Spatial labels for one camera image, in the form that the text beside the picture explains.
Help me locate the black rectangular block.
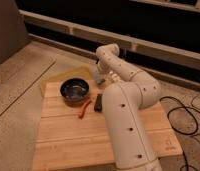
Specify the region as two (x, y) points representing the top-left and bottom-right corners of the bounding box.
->
(94, 94), (102, 112)

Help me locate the orange carrot toy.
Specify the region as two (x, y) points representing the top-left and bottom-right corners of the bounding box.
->
(78, 99), (91, 119)

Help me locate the yellow cloth mat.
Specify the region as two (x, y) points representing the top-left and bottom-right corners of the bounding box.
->
(40, 66), (93, 95)

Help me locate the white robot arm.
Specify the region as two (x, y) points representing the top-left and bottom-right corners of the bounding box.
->
(96, 44), (162, 171)

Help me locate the black round bowl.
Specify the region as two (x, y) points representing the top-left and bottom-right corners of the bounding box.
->
(60, 78), (89, 103)

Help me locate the grey cabinet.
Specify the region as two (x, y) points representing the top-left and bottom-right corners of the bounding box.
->
(0, 0), (30, 64)

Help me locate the black floor cable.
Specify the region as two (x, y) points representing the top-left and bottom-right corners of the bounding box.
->
(158, 94), (200, 171)

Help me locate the wooden cutting board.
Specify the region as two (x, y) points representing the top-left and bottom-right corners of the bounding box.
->
(32, 82), (182, 171)

